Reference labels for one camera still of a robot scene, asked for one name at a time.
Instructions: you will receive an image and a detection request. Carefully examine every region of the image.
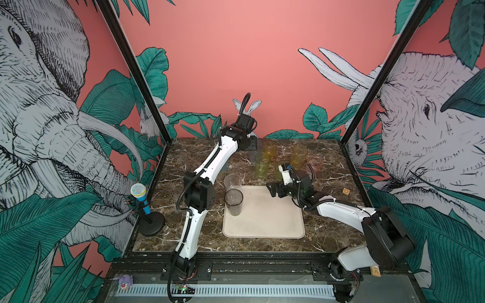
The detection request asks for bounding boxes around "clear tall plastic tumbler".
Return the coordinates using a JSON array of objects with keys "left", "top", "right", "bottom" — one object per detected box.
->
[{"left": 224, "top": 174, "right": 243, "bottom": 191}]

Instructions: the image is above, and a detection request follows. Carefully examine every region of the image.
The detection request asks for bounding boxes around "smoky grey tall tumbler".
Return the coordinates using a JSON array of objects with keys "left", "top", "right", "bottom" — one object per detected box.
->
[{"left": 224, "top": 188, "right": 244, "bottom": 216}]

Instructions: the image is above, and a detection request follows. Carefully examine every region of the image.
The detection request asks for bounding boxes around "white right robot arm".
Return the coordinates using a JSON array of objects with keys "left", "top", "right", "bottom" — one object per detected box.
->
[{"left": 266, "top": 171, "right": 416, "bottom": 279}]

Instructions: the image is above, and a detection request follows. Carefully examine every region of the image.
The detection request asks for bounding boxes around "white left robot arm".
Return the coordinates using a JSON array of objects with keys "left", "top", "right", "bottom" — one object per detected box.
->
[{"left": 171, "top": 123, "right": 256, "bottom": 277}]

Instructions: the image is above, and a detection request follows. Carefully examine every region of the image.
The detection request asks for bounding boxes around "white plastic tray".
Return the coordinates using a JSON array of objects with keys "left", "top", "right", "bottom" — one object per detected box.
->
[{"left": 222, "top": 186, "right": 305, "bottom": 239}]

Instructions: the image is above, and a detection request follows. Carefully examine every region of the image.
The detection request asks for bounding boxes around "short green tumbler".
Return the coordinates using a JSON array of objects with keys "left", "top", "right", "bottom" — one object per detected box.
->
[{"left": 274, "top": 163, "right": 283, "bottom": 181}]

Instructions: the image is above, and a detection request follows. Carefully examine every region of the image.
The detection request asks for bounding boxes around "tall green tumbler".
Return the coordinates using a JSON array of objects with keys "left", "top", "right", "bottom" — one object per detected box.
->
[{"left": 255, "top": 153, "right": 271, "bottom": 179}]

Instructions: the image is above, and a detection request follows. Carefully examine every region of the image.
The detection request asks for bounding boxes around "short amber tumbler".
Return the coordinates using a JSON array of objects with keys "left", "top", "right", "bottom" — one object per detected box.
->
[{"left": 263, "top": 140, "right": 277, "bottom": 162}]

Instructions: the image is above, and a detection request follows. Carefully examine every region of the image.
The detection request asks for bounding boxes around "short pink tumbler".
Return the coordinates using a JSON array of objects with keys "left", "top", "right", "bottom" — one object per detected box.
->
[{"left": 309, "top": 159, "right": 325, "bottom": 175}]

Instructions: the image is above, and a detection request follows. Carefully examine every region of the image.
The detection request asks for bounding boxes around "tall amber tumbler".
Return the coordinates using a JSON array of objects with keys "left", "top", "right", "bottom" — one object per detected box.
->
[{"left": 290, "top": 145, "right": 308, "bottom": 170}]

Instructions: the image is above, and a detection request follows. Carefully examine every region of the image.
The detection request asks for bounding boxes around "tan cork block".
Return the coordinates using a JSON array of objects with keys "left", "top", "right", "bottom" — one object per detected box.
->
[{"left": 370, "top": 265, "right": 381, "bottom": 277}]

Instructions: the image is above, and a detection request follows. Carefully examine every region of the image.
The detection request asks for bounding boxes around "blue toy microphone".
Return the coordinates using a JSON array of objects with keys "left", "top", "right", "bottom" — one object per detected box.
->
[{"left": 130, "top": 183, "right": 151, "bottom": 215}]

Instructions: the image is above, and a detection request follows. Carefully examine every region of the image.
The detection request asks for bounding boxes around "white ribbed vent strip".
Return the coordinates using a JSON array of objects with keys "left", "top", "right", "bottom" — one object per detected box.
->
[{"left": 115, "top": 284, "right": 335, "bottom": 299}]

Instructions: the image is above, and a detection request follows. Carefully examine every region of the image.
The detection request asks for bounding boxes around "black round microphone stand base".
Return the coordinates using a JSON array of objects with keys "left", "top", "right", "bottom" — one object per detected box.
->
[{"left": 138, "top": 212, "right": 165, "bottom": 237}]

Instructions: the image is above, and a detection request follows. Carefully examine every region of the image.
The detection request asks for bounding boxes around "green lit circuit board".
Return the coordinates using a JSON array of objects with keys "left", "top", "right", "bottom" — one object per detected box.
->
[{"left": 172, "top": 284, "right": 196, "bottom": 295}]

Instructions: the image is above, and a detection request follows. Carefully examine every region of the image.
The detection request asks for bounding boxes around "small purple toy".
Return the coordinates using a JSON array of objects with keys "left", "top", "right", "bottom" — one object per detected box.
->
[{"left": 117, "top": 275, "right": 133, "bottom": 290}]

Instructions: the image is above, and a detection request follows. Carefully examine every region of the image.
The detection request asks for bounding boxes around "black front mounting rail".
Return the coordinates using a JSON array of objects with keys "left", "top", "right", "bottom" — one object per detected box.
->
[{"left": 109, "top": 251, "right": 412, "bottom": 285}]

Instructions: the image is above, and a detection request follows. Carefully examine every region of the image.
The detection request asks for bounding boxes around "black corner frame post left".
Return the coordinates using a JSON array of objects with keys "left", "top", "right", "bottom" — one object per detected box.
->
[{"left": 96, "top": 0, "right": 172, "bottom": 145}]

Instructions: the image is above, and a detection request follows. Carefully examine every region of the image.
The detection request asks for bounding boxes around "black corner frame post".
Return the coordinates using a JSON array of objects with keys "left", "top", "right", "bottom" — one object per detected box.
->
[
  {"left": 339, "top": 0, "right": 433, "bottom": 146},
  {"left": 96, "top": 0, "right": 172, "bottom": 145}
]

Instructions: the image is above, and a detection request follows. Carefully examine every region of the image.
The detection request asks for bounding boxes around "black corner frame post right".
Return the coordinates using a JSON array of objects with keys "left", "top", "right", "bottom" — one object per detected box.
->
[{"left": 339, "top": 0, "right": 433, "bottom": 146}]

